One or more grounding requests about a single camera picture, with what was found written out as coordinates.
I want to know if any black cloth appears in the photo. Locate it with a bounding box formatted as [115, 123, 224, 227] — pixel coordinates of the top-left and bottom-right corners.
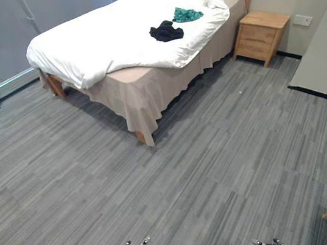
[147, 18, 185, 45]

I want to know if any grey window curtain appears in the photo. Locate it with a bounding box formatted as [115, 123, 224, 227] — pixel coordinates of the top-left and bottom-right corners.
[0, 0, 142, 99]

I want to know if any white wall socket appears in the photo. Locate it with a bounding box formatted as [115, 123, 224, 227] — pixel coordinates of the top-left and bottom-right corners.
[292, 12, 315, 29]

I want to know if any wooden nightstand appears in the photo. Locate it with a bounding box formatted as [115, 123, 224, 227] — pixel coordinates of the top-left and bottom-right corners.
[227, 6, 297, 73]

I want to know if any white duvet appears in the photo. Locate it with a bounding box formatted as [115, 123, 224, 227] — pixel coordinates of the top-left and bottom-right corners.
[19, 0, 238, 98]

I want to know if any green cloth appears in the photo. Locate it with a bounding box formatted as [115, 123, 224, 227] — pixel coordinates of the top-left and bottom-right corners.
[170, 3, 205, 25]

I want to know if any beige bed sheet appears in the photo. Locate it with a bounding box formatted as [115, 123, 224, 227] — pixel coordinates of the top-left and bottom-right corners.
[31, 0, 265, 162]

